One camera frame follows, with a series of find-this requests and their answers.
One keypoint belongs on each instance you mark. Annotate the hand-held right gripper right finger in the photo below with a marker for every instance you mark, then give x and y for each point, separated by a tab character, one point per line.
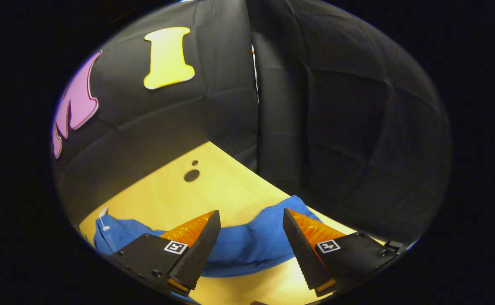
302	258

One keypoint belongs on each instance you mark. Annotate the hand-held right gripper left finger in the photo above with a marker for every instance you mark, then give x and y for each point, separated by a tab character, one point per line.
196	258

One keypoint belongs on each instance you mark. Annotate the black backdrop cloth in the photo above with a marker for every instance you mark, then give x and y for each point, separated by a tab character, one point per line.
336	127

